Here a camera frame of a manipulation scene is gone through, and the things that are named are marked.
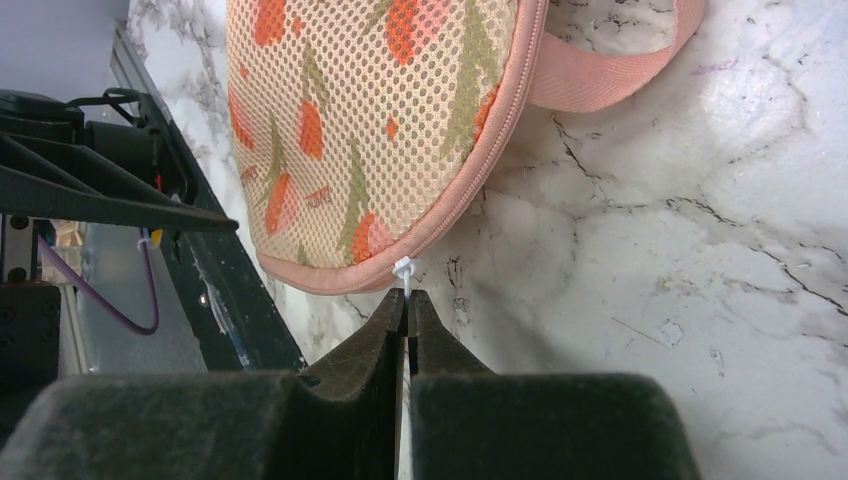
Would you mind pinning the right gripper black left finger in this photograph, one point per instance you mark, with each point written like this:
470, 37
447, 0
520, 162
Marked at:
337, 419

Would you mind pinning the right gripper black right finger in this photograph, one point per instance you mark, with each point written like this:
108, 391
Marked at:
468, 422

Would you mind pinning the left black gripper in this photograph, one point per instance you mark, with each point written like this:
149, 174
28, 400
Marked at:
92, 159

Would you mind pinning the white zip tie pull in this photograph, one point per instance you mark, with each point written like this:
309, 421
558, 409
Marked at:
403, 275

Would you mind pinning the floral mesh laundry bag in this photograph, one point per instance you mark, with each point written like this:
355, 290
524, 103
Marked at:
363, 129

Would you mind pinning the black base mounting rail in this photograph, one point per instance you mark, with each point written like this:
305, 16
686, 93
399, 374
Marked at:
232, 316

